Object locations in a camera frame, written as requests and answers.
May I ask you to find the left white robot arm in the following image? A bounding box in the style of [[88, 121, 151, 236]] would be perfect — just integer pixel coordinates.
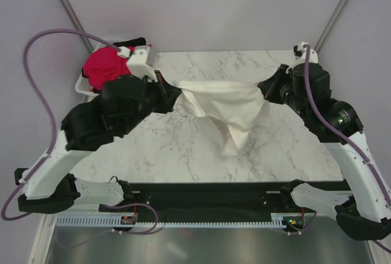
[[15, 71, 181, 214]]

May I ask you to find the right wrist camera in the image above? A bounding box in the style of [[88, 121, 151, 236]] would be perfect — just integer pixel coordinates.
[[291, 42, 318, 68]]

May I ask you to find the red t-shirt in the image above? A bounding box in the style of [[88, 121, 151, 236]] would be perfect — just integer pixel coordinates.
[[82, 46, 132, 93]]

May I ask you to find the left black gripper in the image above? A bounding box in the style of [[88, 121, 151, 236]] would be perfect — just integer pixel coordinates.
[[122, 71, 182, 136]]

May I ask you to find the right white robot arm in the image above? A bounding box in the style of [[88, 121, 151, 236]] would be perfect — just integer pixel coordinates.
[[258, 64, 390, 241]]

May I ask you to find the white plastic basket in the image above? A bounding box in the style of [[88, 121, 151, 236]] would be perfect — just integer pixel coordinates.
[[75, 35, 144, 97]]

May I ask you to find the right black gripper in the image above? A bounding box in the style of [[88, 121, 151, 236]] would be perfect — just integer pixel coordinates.
[[259, 64, 310, 119]]

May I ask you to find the white slotted cable duct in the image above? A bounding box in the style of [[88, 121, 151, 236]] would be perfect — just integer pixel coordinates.
[[55, 214, 302, 229]]

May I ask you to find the left aluminium frame post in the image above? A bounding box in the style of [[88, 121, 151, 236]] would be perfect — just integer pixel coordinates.
[[42, 0, 95, 51]]

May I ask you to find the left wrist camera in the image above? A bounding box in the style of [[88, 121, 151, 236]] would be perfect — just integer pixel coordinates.
[[117, 45, 158, 82]]

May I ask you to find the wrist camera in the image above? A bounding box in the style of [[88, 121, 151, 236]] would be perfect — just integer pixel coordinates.
[[291, 42, 318, 68], [117, 45, 158, 82]]

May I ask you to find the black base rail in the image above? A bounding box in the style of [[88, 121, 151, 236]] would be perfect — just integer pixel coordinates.
[[99, 179, 316, 224]]

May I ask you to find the white t-shirt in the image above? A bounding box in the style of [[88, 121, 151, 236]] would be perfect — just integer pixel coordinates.
[[174, 81, 270, 156]]

